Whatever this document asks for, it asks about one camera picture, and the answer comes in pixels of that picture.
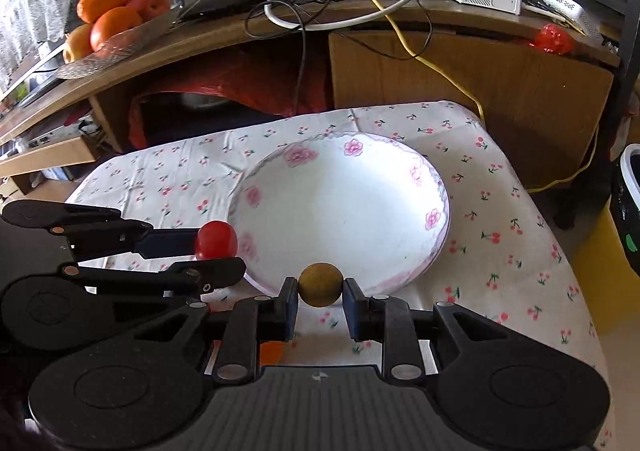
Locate bright red tomato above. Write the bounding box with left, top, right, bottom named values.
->
left=195, top=220, right=238, bottom=260

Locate white floral plate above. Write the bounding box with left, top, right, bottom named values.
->
left=228, top=133, right=450, bottom=295

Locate yellow apple in bowl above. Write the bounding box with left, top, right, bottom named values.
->
left=63, top=23, right=93, bottom=64

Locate glass fruit bowl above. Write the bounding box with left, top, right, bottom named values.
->
left=54, top=5, right=182, bottom=80

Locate orange in bowl front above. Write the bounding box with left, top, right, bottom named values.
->
left=90, top=6, right=142, bottom=52

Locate red bag under desk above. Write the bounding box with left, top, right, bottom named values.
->
left=128, top=41, right=332, bottom=150

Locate red apple in bowl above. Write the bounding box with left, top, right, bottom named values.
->
left=126, top=0, right=171, bottom=22

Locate black bag trash bin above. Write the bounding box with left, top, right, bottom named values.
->
left=610, top=144, right=640, bottom=273

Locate wooden curved desk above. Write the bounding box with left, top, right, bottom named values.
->
left=1, top=0, right=620, bottom=187

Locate red plastic bag on desk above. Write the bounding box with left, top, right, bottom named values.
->
left=530, top=23, right=575, bottom=56

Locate white small device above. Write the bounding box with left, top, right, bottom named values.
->
left=542, top=0, right=602, bottom=42

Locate yellow network cable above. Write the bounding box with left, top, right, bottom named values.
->
left=219, top=0, right=601, bottom=195

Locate black cable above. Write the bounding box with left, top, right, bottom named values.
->
left=243, top=0, right=436, bottom=118

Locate white thick cable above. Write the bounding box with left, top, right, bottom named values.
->
left=262, top=0, right=432, bottom=32

